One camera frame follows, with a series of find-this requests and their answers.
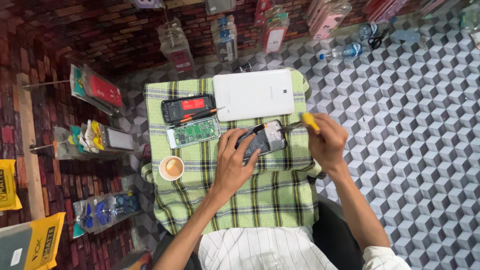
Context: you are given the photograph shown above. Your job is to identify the person's left hand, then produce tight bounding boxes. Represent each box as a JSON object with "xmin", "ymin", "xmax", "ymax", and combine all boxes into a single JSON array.
[{"xmin": 209, "ymin": 127, "xmax": 263, "ymax": 198}]

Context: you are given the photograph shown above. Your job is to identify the person's right hand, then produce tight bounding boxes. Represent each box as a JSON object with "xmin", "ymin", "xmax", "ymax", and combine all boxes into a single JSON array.
[{"xmin": 305, "ymin": 113, "xmax": 350, "ymax": 178}]

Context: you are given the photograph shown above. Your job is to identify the yellow-handled metal tool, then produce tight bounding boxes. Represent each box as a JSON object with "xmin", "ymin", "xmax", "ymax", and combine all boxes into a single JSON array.
[{"xmin": 279, "ymin": 112, "xmax": 322, "ymax": 134}]

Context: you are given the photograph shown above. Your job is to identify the black smartphone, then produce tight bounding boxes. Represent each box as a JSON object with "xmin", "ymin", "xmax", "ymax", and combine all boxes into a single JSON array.
[{"xmin": 235, "ymin": 119, "xmax": 289, "ymax": 163}]

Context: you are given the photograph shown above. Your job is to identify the white tablet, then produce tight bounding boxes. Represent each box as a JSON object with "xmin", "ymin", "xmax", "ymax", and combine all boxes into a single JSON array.
[{"xmin": 212, "ymin": 68, "xmax": 296, "ymax": 122}]

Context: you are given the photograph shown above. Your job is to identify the clear water bottle blue cap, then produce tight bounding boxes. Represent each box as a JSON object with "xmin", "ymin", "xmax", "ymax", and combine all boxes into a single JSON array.
[{"xmin": 319, "ymin": 42, "xmax": 365, "ymax": 61}]

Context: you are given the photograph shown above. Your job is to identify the person's black trousers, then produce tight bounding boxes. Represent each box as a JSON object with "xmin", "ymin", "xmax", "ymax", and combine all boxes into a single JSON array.
[{"xmin": 312, "ymin": 195, "xmax": 366, "ymax": 270}]

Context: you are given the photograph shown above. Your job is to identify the hanging packet red white case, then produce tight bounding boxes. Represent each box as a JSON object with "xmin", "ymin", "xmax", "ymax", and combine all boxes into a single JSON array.
[{"xmin": 260, "ymin": 13, "xmax": 290, "ymax": 54}]

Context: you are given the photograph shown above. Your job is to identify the black scissors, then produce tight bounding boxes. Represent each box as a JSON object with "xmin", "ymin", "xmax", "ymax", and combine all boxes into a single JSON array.
[{"xmin": 368, "ymin": 27, "xmax": 391, "ymax": 50}]

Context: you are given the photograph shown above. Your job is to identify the clear water bottle blue label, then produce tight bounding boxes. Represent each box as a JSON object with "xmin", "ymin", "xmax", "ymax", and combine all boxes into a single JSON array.
[{"xmin": 358, "ymin": 23, "xmax": 380, "ymax": 40}]

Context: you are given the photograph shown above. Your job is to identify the hanging pink phone case packets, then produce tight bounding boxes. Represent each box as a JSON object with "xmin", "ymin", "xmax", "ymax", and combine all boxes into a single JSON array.
[{"xmin": 306, "ymin": 0, "xmax": 353, "ymax": 41}]

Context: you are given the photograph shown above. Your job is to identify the orange and black screwdriver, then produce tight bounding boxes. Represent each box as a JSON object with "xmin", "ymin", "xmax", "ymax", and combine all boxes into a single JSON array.
[{"xmin": 176, "ymin": 106, "xmax": 226, "ymax": 125}]

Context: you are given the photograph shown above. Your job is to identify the phone with green circuit board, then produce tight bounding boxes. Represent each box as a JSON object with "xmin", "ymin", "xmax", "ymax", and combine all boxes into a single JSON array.
[{"xmin": 166, "ymin": 116, "xmax": 221, "ymax": 150}]

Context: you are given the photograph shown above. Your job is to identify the green plaid cloth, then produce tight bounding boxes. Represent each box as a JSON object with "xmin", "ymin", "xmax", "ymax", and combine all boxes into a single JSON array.
[{"xmin": 140, "ymin": 68, "xmax": 323, "ymax": 236}]

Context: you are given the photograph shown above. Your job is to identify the person's white striped shirt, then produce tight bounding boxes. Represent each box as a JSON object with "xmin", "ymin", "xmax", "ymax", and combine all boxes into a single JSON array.
[{"xmin": 197, "ymin": 226, "xmax": 411, "ymax": 270}]

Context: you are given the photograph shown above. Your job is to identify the pale blue clear plastic container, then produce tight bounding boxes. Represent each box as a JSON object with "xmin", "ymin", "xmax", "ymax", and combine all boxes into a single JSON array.
[{"xmin": 391, "ymin": 29, "xmax": 421, "ymax": 43}]

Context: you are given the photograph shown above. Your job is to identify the hanging packet with blue card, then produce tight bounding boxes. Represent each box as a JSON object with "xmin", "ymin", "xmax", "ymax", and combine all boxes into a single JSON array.
[{"xmin": 210, "ymin": 15, "xmax": 239, "ymax": 64}]

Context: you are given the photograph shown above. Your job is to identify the hanging slim red packet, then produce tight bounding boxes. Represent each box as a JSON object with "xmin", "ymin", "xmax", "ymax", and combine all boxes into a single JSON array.
[{"xmin": 254, "ymin": 0, "xmax": 275, "ymax": 27}]

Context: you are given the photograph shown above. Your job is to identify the black phone housing red label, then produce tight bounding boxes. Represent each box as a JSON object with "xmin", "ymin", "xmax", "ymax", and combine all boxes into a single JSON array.
[{"xmin": 161, "ymin": 93, "xmax": 217, "ymax": 125}]

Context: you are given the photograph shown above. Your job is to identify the hanging dark red packets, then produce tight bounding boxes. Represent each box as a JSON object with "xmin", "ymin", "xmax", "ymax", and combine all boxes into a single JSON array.
[{"xmin": 362, "ymin": 0, "xmax": 411, "ymax": 24}]

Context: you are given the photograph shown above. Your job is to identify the paper cup of tea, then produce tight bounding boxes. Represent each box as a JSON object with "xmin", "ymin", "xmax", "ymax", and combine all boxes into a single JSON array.
[{"xmin": 158, "ymin": 155, "xmax": 185, "ymax": 182}]

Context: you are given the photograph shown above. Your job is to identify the hanging grey packet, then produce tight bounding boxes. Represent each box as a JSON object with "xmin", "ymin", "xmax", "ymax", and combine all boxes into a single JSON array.
[{"xmin": 204, "ymin": 0, "xmax": 237, "ymax": 16}]

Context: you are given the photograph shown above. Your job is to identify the hanging packet with maroon case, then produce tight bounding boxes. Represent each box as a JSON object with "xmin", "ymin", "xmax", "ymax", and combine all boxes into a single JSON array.
[{"xmin": 157, "ymin": 17, "xmax": 196, "ymax": 74}]

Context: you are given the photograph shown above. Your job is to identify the hanging green packet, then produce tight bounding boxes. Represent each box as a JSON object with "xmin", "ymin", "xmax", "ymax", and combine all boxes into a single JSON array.
[{"xmin": 459, "ymin": 3, "xmax": 480, "ymax": 31}]

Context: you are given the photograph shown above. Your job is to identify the hanging yellow and grey packets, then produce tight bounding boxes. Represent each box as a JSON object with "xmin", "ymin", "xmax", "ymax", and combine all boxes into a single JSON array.
[{"xmin": 52, "ymin": 119, "xmax": 136, "ymax": 161}]

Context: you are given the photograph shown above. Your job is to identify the hanging red case packets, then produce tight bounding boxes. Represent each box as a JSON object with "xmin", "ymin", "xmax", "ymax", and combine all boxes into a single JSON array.
[{"xmin": 69, "ymin": 63, "xmax": 124, "ymax": 116}]

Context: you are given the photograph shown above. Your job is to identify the hanging blue patterned case packets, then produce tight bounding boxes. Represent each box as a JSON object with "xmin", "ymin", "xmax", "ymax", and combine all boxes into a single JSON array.
[{"xmin": 72, "ymin": 190, "xmax": 142, "ymax": 239}]

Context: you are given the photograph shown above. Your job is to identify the large yellow grey protector packet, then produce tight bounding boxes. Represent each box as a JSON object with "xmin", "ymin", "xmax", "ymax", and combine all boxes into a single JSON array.
[{"xmin": 0, "ymin": 212, "xmax": 67, "ymax": 270}]

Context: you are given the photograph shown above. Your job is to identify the small yellow screen protector packet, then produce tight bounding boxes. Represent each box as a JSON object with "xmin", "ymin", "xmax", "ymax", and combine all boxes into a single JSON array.
[{"xmin": 0, "ymin": 159, "xmax": 23, "ymax": 212}]

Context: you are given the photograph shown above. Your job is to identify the wooden wall beam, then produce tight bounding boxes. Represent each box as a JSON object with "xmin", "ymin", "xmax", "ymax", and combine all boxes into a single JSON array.
[{"xmin": 16, "ymin": 72, "xmax": 46, "ymax": 221}]

